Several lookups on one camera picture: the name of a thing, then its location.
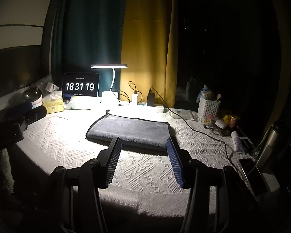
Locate yellow snack packet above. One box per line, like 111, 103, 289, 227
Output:
223, 114, 240, 128

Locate clear plastic packets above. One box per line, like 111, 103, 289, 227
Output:
168, 108, 199, 122

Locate white perforated basket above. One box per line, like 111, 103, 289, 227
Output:
197, 95, 221, 119

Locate tablet with clock display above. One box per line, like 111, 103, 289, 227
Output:
62, 72, 100, 100

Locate white desk lamp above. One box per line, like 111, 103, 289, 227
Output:
91, 64, 128, 106

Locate white tube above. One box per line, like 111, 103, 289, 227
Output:
231, 131, 245, 154

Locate round white device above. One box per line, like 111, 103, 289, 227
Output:
22, 87, 43, 110

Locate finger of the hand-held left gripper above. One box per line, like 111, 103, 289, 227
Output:
8, 102, 48, 131

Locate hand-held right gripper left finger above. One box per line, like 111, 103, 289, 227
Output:
47, 137, 122, 233

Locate white textured tablecloth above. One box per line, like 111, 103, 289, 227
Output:
15, 107, 257, 221

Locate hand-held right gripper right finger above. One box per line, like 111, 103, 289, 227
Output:
166, 137, 257, 233

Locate yellow curtain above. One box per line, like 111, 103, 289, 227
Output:
120, 0, 178, 108

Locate grey towel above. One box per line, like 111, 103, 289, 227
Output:
86, 110, 176, 152

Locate black smartphone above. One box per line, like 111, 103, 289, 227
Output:
238, 158, 268, 196

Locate green curtain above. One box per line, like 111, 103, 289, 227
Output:
51, 0, 129, 97

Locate stainless steel thermos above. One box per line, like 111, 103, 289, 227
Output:
256, 119, 285, 173

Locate black cable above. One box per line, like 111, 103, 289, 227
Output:
116, 81, 138, 106
149, 87, 236, 167

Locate black charger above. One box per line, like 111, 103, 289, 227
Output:
147, 90, 155, 107

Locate yellow tissue box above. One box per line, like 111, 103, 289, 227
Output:
42, 92, 65, 114

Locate blue packet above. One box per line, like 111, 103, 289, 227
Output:
200, 85, 211, 98

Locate white power strip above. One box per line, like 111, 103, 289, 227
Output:
119, 102, 164, 113

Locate white plastic bag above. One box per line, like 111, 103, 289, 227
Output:
65, 95, 103, 110

